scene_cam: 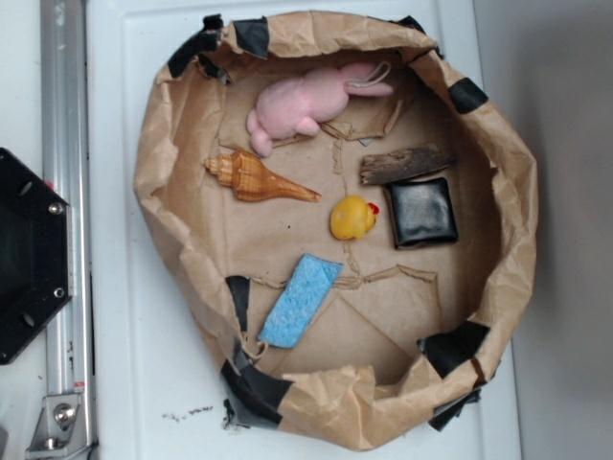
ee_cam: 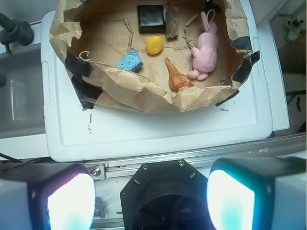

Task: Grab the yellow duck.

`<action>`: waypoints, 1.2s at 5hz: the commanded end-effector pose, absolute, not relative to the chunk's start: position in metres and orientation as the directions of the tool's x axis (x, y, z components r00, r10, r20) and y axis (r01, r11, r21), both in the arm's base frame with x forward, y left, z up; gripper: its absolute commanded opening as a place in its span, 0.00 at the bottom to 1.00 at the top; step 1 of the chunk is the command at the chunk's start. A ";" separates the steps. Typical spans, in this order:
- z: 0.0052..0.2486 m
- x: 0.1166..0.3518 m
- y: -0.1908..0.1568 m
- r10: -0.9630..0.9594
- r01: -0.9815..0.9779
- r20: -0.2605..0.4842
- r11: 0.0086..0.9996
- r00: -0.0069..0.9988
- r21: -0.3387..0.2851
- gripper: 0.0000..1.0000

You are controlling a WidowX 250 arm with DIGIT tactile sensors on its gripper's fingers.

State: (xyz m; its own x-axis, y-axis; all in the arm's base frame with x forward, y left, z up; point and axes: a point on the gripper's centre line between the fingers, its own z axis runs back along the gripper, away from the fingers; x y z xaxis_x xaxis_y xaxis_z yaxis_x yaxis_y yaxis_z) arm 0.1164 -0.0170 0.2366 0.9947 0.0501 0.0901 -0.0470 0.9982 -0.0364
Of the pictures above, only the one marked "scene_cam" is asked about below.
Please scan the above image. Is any pink plush bunny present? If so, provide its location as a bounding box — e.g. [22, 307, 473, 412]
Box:
[246, 61, 394, 157]

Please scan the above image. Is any yellow rubber duck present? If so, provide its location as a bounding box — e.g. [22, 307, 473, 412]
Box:
[329, 195, 379, 241]

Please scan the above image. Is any dark wood bark piece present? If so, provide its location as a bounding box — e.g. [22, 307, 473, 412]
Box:
[359, 143, 456, 186]

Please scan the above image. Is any aluminium extrusion rail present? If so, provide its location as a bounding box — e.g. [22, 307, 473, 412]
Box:
[40, 1, 98, 450]

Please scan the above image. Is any blue sponge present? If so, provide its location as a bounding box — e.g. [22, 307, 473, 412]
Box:
[258, 254, 343, 349]

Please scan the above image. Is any brown paper bag bin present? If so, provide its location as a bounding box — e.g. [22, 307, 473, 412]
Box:
[134, 11, 538, 451]

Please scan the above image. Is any metal corner bracket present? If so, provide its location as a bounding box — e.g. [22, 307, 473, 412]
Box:
[25, 394, 87, 459]

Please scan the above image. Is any brown spiral seashell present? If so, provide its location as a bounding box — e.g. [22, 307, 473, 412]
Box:
[204, 149, 321, 202]

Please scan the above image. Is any black leather wallet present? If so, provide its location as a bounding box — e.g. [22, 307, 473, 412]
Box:
[384, 177, 459, 249]

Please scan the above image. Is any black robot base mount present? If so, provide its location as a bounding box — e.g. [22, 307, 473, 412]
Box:
[0, 149, 71, 365]

